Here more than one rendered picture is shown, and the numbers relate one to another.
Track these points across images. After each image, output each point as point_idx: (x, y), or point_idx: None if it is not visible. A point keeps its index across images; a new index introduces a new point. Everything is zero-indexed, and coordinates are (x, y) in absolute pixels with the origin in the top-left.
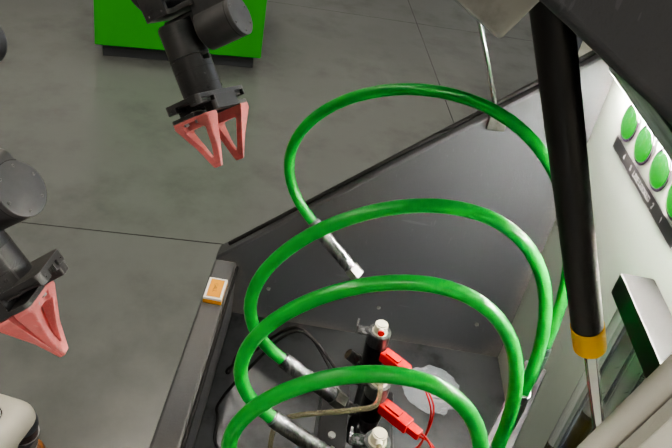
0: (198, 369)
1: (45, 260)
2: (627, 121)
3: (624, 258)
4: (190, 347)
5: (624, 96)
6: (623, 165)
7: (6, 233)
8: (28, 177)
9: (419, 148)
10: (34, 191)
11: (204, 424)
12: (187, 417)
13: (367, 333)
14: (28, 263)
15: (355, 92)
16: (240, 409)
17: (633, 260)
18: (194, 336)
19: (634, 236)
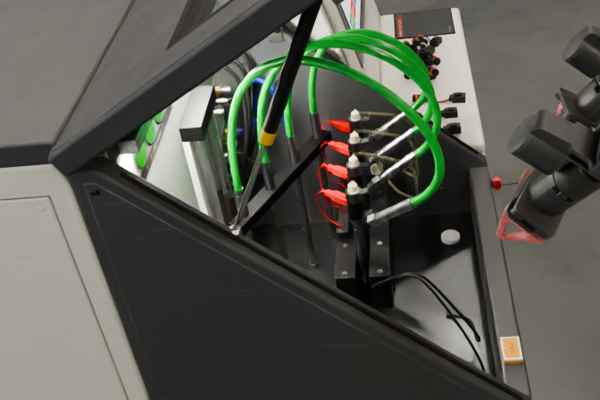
0: (493, 285)
1: (567, 102)
2: (144, 145)
3: (173, 169)
4: (507, 299)
5: (125, 166)
6: (149, 168)
7: (593, 89)
8: (574, 47)
9: (312, 278)
10: (569, 52)
11: (485, 333)
12: (485, 254)
13: (362, 188)
14: (577, 103)
15: (388, 88)
16: (422, 62)
17: (174, 155)
18: (509, 309)
19: (169, 154)
